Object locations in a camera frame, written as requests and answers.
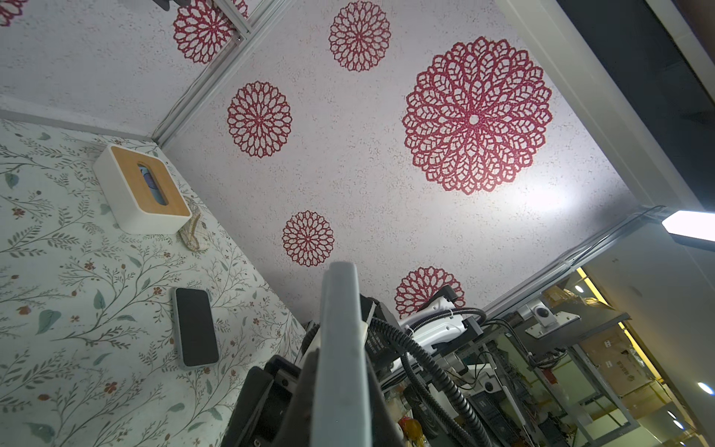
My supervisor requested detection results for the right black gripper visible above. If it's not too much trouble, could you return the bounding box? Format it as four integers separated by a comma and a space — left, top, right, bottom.
221, 356, 302, 446

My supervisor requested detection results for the white wooden-top tissue box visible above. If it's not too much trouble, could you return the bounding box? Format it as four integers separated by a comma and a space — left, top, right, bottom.
93, 145, 193, 235

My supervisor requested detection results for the grey wall shelf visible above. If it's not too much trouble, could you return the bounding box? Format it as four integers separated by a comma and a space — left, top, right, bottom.
153, 0, 191, 11

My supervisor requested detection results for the right black corrugated cable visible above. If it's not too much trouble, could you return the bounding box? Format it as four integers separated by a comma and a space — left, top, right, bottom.
368, 306, 498, 447

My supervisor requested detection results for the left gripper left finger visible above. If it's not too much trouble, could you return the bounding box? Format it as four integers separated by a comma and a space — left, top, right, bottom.
274, 349, 320, 447

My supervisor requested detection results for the black phone near right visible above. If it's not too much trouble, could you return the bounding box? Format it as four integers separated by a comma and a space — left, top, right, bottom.
171, 288, 220, 370

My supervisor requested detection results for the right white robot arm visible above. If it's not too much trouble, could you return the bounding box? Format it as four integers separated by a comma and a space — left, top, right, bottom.
222, 286, 493, 446

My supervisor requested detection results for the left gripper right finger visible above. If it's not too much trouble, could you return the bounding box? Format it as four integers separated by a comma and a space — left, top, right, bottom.
367, 361, 403, 447

